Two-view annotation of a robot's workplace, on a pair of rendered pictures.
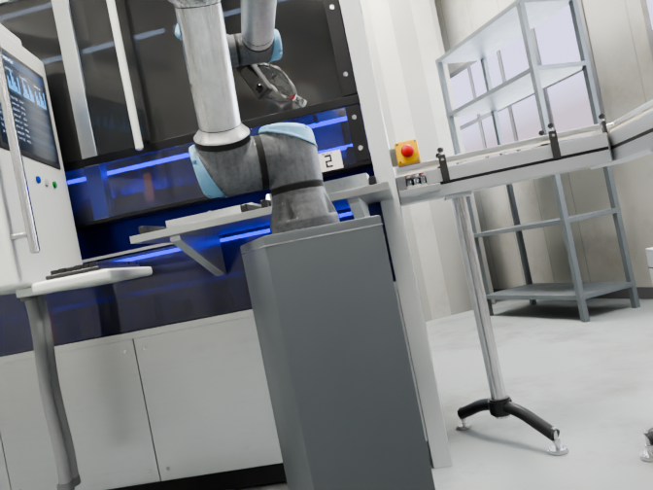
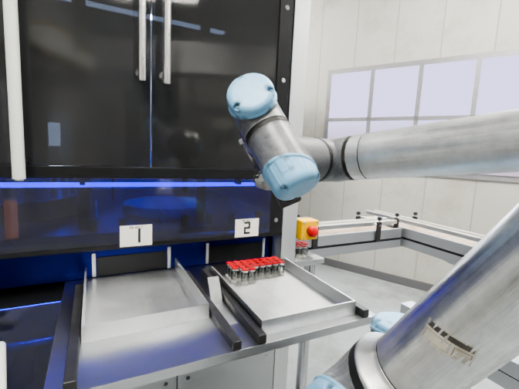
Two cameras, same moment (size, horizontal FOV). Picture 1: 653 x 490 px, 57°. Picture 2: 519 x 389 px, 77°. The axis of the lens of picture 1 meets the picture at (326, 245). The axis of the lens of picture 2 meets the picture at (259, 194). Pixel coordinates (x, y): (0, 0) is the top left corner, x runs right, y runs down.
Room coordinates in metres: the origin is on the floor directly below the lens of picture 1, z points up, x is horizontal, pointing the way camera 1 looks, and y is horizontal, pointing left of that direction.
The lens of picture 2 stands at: (1.05, 0.51, 1.27)
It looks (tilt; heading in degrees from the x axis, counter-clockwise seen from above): 8 degrees down; 325
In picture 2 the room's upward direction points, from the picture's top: 3 degrees clockwise
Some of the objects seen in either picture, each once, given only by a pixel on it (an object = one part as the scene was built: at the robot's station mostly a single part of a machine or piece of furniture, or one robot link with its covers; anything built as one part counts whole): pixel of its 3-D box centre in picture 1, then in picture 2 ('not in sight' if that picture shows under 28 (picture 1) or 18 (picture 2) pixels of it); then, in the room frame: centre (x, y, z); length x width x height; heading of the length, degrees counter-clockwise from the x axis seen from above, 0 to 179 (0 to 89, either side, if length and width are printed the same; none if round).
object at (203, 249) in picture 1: (200, 257); not in sight; (1.81, 0.38, 0.79); 0.34 x 0.03 x 0.13; 172
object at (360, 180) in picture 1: (327, 193); (276, 288); (1.72, -0.03, 0.90); 0.34 x 0.26 x 0.04; 172
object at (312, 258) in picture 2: (419, 192); (300, 256); (1.95, -0.33, 0.87); 0.14 x 0.13 x 0.02; 172
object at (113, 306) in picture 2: (226, 219); (140, 289); (1.88, 0.29, 0.90); 0.34 x 0.26 x 0.04; 172
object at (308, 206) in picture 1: (301, 208); not in sight; (1.30, 0.04, 0.84); 0.15 x 0.15 x 0.10
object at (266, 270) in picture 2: not in sight; (258, 271); (1.83, -0.05, 0.90); 0.18 x 0.02 x 0.05; 81
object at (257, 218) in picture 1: (276, 216); (211, 300); (1.79, 0.13, 0.87); 0.70 x 0.48 x 0.02; 82
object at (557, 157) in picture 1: (496, 161); (337, 232); (2.02, -0.61, 0.92); 0.69 x 0.15 x 0.16; 82
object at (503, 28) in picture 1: (527, 170); not in sight; (4.27, -1.51, 1.02); 1.07 x 0.45 x 2.05; 19
